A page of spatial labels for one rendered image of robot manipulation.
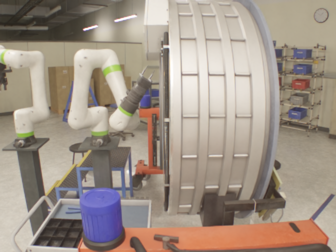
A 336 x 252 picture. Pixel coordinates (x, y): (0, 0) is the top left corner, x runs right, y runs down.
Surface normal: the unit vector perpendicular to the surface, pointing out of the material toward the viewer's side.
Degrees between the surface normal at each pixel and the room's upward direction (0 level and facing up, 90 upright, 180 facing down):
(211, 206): 90
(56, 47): 90
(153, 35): 133
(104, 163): 90
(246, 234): 0
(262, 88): 74
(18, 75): 90
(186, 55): 61
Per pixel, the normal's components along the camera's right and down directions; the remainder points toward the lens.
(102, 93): 0.66, 0.18
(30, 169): 0.09, 0.24
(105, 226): 0.36, 0.22
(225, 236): 0.00, -0.97
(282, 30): -0.76, 0.15
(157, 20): 0.02, -0.55
